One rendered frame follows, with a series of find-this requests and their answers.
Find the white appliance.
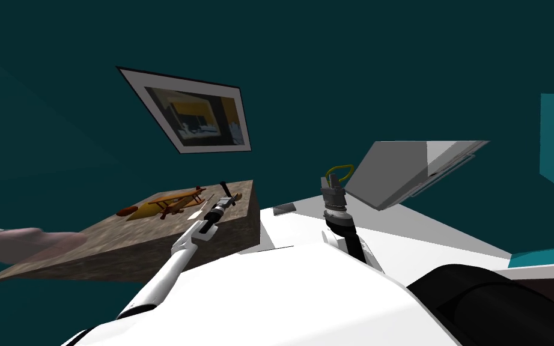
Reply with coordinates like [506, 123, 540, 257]
[296, 192, 514, 271]

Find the framed picture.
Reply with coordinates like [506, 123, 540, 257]
[115, 65, 254, 155]

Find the brown stone table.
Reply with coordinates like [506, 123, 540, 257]
[0, 180, 261, 287]

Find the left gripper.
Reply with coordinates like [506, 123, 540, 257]
[215, 181, 237, 211]

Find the yellow curved handle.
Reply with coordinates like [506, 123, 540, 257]
[324, 164, 355, 186]

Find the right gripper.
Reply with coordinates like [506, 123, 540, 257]
[320, 174, 347, 205]

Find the grey appliance door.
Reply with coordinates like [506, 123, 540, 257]
[344, 140, 491, 212]

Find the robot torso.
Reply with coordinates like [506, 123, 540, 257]
[62, 203, 460, 346]

